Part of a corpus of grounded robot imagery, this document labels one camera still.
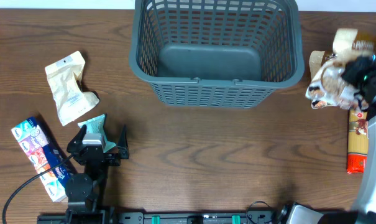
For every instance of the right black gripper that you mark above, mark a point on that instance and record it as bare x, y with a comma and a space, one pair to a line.
349, 74

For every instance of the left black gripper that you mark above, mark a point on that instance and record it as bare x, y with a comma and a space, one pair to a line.
114, 160

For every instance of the teal snack packet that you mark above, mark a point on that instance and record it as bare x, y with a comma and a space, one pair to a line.
96, 126

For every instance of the brown white snack bag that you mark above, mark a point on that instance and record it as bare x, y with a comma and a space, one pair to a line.
327, 87

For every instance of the brown Panners snack bag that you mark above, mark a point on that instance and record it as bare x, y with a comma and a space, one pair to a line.
350, 43

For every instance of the red spaghetti packet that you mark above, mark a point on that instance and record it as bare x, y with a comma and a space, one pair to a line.
358, 142

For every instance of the beige paper pouch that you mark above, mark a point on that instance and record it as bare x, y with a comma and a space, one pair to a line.
64, 78

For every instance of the colourful tissue multipack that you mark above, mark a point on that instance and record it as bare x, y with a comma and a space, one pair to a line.
44, 156

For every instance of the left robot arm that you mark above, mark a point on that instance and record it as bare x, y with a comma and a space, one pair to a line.
85, 191

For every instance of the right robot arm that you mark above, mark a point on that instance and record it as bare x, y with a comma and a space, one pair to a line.
364, 207

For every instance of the grey plastic basket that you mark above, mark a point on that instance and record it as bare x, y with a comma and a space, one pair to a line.
216, 53

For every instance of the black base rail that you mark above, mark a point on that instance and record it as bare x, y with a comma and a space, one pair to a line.
256, 216

